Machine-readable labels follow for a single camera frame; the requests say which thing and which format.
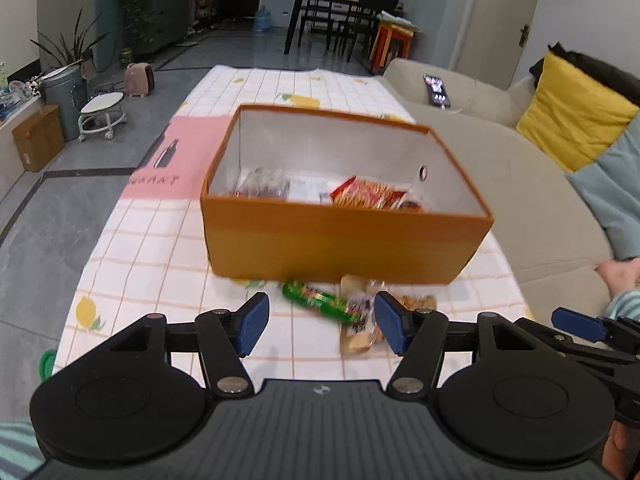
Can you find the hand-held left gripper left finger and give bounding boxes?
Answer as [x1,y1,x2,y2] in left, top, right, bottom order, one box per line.
[102,292,271,397]

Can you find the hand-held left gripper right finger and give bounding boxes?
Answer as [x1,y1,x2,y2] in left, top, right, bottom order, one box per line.
[374,292,542,397]

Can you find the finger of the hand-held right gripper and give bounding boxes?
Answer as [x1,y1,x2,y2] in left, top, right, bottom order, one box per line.
[514,317,640,367]
[551,307,640,348]

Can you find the green snack packet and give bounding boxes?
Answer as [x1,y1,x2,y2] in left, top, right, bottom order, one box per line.
[281,280,365,325]

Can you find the orange cardboard box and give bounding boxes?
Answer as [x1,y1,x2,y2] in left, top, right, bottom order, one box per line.
[199,103,496,286]

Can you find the red cracker packet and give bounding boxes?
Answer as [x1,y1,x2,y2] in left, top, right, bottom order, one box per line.
[331,176,410,211]

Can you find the clear packet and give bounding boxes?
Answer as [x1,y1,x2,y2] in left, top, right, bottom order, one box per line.
[234,166,291,202]

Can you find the white snack packet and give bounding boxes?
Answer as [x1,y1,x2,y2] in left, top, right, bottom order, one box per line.
[289,175,335,206]

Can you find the person's right hand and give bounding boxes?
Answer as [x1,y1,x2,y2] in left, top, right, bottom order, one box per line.
[601,422,632,479]

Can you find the small beige cookie packet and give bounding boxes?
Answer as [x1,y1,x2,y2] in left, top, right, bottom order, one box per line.
[394,294,439,314]

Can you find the striped teal cloth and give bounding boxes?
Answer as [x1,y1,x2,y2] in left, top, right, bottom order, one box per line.
[0,419,45,480]
[606,289,640,322]

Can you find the bare foot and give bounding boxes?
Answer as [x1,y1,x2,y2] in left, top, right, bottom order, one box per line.
[594,259,640,292]

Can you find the beige sofa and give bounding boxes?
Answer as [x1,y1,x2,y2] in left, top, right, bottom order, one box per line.
[382,57,640,327]

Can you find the yellow pillow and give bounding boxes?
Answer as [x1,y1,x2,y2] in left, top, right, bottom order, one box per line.
[515,50,640,174]

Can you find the smartphone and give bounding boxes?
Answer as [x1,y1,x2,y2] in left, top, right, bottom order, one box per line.
[422,74,452,110]

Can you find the black cloth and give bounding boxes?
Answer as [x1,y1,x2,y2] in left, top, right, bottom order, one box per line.
[528,42,640,107]

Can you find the white round rolling stool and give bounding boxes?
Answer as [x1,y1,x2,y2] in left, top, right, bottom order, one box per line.
[77,92,127,143]

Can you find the pink backpack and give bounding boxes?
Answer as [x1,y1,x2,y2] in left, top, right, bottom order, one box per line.
[123,62,155,99]

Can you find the orange stool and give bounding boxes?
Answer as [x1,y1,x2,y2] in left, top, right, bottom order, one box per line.
[369,12,417,74]

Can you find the brown cardboard carton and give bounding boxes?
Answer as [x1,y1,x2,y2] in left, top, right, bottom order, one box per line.
[11,104,66,174]

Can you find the grey bin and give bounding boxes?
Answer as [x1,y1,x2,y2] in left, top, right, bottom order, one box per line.
[38,64,90,143]

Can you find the dark dining chairs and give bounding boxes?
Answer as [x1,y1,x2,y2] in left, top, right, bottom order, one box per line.
[300,0,383,63]

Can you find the blue water jug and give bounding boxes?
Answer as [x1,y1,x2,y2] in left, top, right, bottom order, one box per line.
[252,5,274,34]

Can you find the dark cabinet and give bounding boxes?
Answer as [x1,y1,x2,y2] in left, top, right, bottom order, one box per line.
[131,0,194,57]

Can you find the long leaf potted plant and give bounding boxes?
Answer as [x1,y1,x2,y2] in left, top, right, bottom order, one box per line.
[29,7,112,80]

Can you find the green climbing plant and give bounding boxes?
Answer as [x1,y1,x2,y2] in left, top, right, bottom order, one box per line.
[111,0,168,55]

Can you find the green plastic ring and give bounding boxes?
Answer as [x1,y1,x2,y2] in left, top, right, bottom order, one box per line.
[39,349,59,382]

